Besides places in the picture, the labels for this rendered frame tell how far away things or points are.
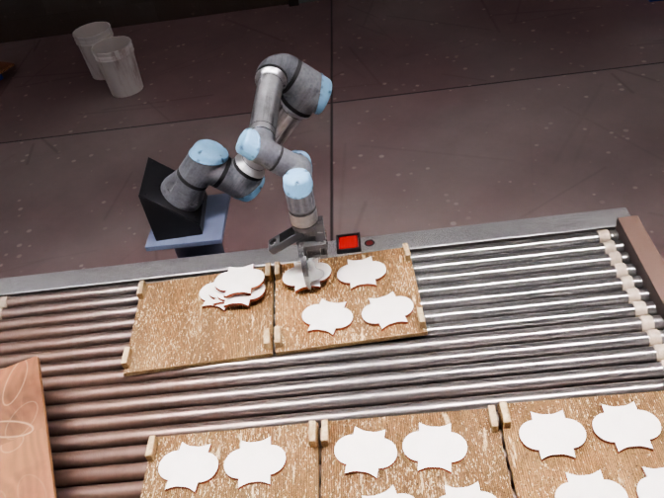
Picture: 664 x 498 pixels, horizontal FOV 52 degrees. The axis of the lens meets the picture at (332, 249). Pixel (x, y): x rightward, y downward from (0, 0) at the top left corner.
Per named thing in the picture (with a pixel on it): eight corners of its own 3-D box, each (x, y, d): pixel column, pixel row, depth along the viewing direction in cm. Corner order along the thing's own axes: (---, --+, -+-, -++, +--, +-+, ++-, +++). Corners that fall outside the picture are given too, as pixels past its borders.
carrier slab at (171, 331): (143, 288, 212) (141, 284, 211) (274, 269, 210) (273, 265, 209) (124, 376, 186) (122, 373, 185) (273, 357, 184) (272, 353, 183)
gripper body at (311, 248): (328, 260, 192) (323, 227, 184) (297, 264, 192) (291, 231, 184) (327, 242, 197) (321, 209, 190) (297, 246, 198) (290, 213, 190)
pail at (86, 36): (131, 70, 555) (116, 27, 531) (98, 85, 543) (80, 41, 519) (117, 60, 575) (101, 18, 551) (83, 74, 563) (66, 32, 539)
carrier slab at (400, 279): (276, 269, 210) (275, 265, 209) (408, 250, 209) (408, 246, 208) (276, 356, 184) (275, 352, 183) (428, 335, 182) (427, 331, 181)
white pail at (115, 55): (105, 102, 520) (87, 56, 496) (112, 83, 543) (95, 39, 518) (143, 96, 519) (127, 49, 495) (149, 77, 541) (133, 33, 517)
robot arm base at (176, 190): (167, 173, 242) (181, 153, 237) (204, 196, 246) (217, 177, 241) (154, 194, 229) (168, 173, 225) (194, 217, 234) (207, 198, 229)
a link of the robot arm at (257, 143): (269, 32, 206) (250, 134, 174) (299, 50, 211) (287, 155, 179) (250, 58, 214) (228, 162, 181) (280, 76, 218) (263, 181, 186)
